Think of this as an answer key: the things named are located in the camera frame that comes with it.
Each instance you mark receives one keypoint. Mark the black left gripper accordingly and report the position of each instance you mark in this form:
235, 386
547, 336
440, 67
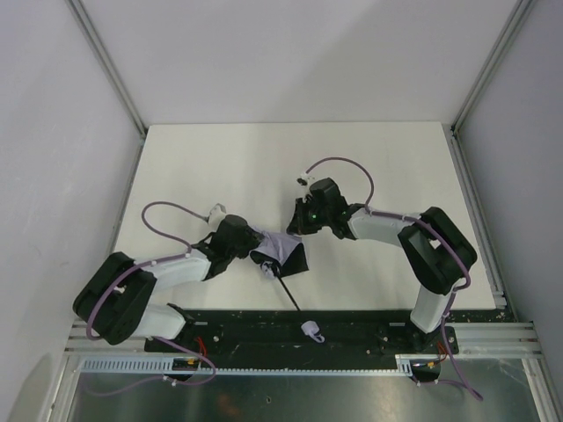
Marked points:
253, 242

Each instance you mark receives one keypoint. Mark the right aluminium frame post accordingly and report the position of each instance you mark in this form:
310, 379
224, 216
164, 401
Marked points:
503, 43

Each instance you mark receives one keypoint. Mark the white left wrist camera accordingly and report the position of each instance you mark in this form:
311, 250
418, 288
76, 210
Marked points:
216, 215

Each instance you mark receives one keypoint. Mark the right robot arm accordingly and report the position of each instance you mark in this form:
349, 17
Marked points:
437, 251

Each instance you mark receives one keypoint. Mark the left aluminium frame post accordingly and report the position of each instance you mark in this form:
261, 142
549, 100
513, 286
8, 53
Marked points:
106, 63

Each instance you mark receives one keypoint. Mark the grey slotted cable duct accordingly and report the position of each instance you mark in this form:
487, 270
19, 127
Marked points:
177, 366

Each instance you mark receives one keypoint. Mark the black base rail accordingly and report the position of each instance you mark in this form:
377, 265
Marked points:
314, 339

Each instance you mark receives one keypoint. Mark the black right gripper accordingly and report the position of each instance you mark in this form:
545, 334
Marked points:
301, 220

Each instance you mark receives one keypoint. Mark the lavender folding umbrella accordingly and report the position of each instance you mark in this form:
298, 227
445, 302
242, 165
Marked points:
280, 255

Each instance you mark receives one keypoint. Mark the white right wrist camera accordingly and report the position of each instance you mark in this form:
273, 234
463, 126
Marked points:
305, 179

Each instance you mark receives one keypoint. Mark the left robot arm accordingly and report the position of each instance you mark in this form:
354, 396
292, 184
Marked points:
115, 303

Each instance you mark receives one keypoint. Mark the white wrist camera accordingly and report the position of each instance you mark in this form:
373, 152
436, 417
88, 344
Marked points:
305, 179
216, 215

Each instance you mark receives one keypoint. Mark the aluminium frame post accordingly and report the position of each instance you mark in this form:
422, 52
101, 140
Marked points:
106, 63
503, 43

